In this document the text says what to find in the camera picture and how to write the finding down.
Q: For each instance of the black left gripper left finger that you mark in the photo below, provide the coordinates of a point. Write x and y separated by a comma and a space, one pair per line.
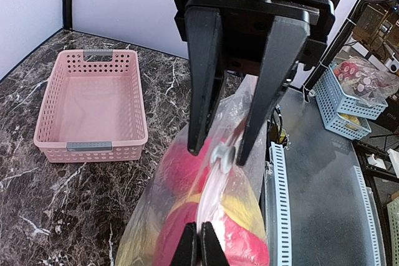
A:
186, 251

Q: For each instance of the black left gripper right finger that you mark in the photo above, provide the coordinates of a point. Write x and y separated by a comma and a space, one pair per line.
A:
212, 253

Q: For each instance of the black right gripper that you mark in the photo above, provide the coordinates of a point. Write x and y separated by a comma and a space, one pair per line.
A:
244, 25

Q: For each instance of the red toy bell pepper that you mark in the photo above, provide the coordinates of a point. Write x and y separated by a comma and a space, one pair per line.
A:
240, 246

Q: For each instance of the yellow toy lemon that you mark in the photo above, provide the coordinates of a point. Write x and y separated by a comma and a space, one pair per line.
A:
236, 201

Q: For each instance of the clear zip top bag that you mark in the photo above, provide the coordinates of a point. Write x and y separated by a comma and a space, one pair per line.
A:
138, 243

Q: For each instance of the red toy tomato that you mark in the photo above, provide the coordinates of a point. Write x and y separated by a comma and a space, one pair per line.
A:
181, 168

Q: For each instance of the pink perforated plastic basket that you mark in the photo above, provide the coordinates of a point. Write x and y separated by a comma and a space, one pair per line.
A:
93, 108

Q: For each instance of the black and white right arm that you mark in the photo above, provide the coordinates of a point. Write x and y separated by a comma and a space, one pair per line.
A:
264, 38

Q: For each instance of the clear bag of toys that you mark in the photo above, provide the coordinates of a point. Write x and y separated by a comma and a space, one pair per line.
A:
361, 79

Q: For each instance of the blue perforated metal basket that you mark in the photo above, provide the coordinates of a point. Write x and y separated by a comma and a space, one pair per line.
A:
328, 88

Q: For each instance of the white slotted cable duct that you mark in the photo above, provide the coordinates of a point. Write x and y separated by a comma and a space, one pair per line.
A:
280, 233

